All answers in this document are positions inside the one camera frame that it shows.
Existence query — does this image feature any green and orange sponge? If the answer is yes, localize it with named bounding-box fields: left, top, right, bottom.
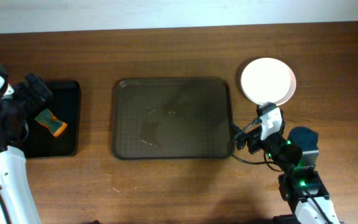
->
left=35, top=109, right=68, bottom=138

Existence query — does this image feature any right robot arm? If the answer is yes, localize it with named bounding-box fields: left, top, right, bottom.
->
left=229, top=102, right=341, bottom=224

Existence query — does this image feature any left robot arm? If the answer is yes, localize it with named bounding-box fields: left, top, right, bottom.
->
left=0, top=64, right=53, bottom=223

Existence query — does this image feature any brown plastic serving tray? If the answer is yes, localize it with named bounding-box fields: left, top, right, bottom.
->
left=111, top=77, right=234, bottom=161

